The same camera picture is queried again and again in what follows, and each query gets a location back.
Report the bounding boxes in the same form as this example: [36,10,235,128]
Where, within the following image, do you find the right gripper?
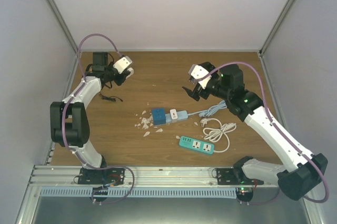
[186,62,231,101]

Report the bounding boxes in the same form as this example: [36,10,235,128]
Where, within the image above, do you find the blue cube adapter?
[152,108,166,126]

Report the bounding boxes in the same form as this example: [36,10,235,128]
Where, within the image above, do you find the white cube adapter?
[124,67,134,79]

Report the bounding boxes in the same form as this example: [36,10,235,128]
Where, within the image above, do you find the light blue power strip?
[165,110,188,124]

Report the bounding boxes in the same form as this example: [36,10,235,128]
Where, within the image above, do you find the teal power strip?
[179,136,214,155]

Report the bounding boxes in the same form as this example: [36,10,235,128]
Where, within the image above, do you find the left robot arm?
[50,52,134,184]

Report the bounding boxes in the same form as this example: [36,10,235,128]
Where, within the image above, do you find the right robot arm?
[185,62,330,203]

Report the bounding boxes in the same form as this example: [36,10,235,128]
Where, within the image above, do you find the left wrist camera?
[113,56,133,74]

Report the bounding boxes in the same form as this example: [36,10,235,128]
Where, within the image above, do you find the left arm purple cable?
[62,33,135,206]

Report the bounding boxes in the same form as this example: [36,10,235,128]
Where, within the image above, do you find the white power strip cable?
[199,117,237,154]

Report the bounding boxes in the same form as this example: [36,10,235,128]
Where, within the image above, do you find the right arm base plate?
[211,168,264,186]

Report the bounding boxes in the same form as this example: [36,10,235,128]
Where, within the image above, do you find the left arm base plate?
[74,168,125,186]

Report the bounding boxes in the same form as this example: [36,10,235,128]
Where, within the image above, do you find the aluminium rail frame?
[14,0,324,224]

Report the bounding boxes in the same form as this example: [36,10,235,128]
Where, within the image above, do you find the slotted cable duct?
[40,187,236,199]

